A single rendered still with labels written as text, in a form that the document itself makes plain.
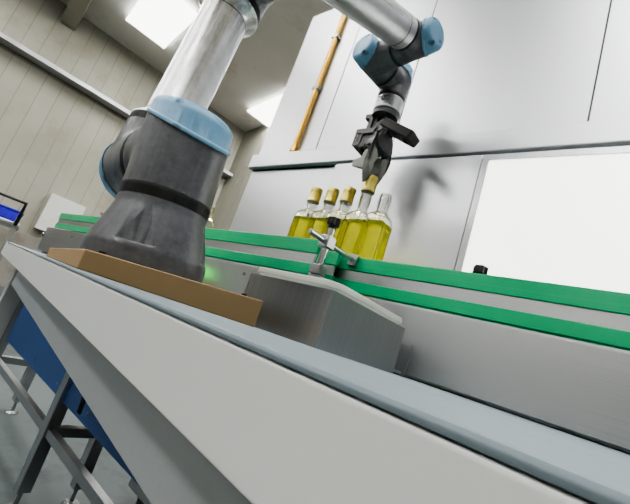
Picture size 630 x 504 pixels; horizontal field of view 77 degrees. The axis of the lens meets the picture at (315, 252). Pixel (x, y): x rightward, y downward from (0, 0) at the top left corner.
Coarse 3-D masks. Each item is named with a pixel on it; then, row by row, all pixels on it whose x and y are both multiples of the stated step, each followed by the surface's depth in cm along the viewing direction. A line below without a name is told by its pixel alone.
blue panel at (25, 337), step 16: (16, 320) 180; (32, 320) 168; (16, 336) 172; (32, 336) 161; (32, 352) 155; (48, 352) 146; (32, 368) 149; (48, 368) 141; (64, 368) 133; (48, 384) 136; (64, 400) 125; (80, 400) 119; (80, 416) 116; (96, 432) 108; (112, 448) 101
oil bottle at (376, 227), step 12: (372, 216) 92; (384, 216) 91; (360, 228) 93; (372, 228) 91; (384, 228) 91; (360, 240) 91; (372, 240) 89; (384, 240) 91; (360, 252) 90; (372, 252) 88; (384, 252) 92
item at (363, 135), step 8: (376, 112) 104; (384, 112) 103; (392, 112) 103; (368, 120) 108; (376, 120) 105; (368, 128) 103; (376, 128) 102; (384, 128) 102; (360, 136) 104; (368, 136) 103; (384, 136) 101; (392, 136) 103; (352, 144) 104; (360, 144) 103; (384, 144) 101; (392, 144) 104; (360, 152) 106; (384, 152) 102
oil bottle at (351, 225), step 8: (352, 216) 96; (360, 216) 94; (344, 224) 96; (352, 224) 95; (360, 224) 94; (344, 232) 95; (352, 232) 94; (344, 240) 94; (352, 240) 93; (344, 248) 93; (352, 248) 92
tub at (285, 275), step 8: (264, 272) 61; (272, 272) 60; (280, 272) 58; (288, 272) 58; (288, 280) 58; (296, 280) 57; (304, 280) 55; (312, 280) 54; (320, 280) 53; (328, 280) 53; (328, 288) 53; (336, 288) 53; (344, 288) 53; (352, 296) 55; (360, 296) 56; (368, 304) 58; (376, 304) 59; (376, 312) 61; (384, 312) 61; (392, 320) 65; (400, 320) 65
